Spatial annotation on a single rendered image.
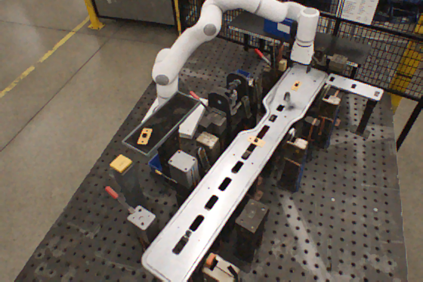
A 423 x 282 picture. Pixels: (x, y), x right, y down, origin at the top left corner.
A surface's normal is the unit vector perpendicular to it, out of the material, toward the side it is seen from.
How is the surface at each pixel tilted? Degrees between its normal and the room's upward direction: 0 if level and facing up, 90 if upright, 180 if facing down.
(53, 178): 0
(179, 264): 0
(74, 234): 0
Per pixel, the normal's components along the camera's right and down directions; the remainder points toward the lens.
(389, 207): -0.04, -0.70
